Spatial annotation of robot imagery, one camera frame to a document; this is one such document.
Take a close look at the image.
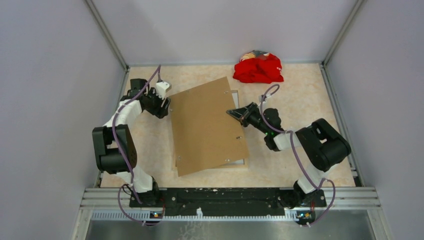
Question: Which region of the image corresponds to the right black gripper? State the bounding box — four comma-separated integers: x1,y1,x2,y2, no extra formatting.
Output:
226,102,270,135

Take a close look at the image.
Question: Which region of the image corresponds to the printed photo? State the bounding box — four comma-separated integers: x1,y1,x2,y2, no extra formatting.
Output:
224,90,245,167

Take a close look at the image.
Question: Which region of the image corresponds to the brown cardboard backing board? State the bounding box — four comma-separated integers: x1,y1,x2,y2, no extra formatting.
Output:
168,76,250,177

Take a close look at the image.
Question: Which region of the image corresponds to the wooden picture frame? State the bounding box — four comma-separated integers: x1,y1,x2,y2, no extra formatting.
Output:
171,90,249,171

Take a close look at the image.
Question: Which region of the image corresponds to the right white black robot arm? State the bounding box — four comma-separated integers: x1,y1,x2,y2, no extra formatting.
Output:
226,102,352,209

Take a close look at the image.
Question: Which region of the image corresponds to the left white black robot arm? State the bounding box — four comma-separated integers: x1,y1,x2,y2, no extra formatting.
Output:
92,78,172,207

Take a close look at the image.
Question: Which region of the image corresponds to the red cloth bundle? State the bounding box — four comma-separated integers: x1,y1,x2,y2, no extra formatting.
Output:
232,50,284,84

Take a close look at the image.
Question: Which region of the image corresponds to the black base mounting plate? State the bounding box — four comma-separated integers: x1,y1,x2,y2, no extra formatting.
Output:
129,187,327,217

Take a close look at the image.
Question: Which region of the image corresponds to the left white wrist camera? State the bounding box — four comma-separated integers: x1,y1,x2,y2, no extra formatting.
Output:
155,80,172,99

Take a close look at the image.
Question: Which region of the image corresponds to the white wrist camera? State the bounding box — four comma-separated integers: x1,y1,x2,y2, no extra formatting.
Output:
155,80,172,99
258,94,268,105

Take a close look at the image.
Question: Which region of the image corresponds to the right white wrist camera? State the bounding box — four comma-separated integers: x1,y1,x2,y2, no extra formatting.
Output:
258,94,268,105

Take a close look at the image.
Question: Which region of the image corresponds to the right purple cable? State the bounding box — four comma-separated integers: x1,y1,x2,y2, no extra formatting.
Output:
259,83,336,227

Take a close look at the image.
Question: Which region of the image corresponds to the aluminium rail front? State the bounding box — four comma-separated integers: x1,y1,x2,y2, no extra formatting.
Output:
72,187,393,240

